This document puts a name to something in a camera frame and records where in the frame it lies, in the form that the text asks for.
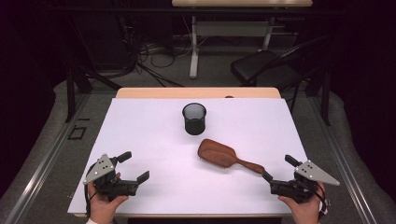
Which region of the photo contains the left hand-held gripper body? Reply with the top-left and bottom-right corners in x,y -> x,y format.
83,153 -> 139,202

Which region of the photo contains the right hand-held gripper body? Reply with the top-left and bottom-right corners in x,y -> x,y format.
269,160 -> 341,204

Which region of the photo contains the brown wooden hairbrush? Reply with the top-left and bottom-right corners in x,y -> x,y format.
197,138 -> 265,175

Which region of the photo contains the black mesh cup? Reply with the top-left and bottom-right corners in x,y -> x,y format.
181,102 -> 207,136

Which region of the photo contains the person's right hand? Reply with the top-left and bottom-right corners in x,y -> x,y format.
277,182 -> 327,224

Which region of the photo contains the person's left hand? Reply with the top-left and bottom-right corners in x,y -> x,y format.
87,182 -> 130,224

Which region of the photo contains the white table mat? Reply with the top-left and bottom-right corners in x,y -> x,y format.
67,97 -> 329,216

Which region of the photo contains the black metal stand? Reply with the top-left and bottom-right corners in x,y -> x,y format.
64,15 -> 123,123

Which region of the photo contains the light wooden table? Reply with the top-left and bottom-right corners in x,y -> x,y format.
74,87 -> 329,218

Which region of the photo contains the black folding chair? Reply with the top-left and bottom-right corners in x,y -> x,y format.
230,35 -> 331,114

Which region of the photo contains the dark equipment box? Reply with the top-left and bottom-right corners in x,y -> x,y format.
73,13 -> 130,71

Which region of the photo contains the white-legged desk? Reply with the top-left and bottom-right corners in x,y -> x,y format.
171,0 -> 314,79

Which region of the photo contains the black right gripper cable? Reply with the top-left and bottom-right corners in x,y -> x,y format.
306,181 -> 329,216

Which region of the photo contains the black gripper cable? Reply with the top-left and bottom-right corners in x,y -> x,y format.
83,162 -> 94,218
306,181 -> 329,216

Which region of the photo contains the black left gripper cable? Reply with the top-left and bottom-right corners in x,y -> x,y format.
83,162 -> 94,218

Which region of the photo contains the metal floor rail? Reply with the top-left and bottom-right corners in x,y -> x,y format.
4,92 -> 92,224
306,95 -> 378,224

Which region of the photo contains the bundle of floor cables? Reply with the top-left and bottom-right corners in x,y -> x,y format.
118,15 -> 185,89

